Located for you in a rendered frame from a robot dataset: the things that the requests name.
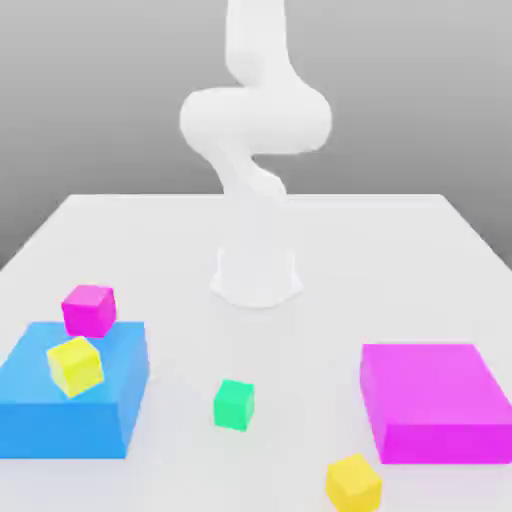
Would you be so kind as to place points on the small lemon yellow cube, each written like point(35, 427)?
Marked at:
point(75, 367)

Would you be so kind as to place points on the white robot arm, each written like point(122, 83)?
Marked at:
point(256, 120)

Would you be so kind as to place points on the small green cube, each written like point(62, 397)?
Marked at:
point(233, 405)

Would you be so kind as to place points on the large magenta box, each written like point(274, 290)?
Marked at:
point(436, 396)

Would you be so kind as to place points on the small golden yellow cube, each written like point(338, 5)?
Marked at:
point(352, 484)

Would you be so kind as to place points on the small magenta cube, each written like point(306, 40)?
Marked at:
point(88, 311)

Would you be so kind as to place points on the large blue box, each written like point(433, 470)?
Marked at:
point(60, 428)

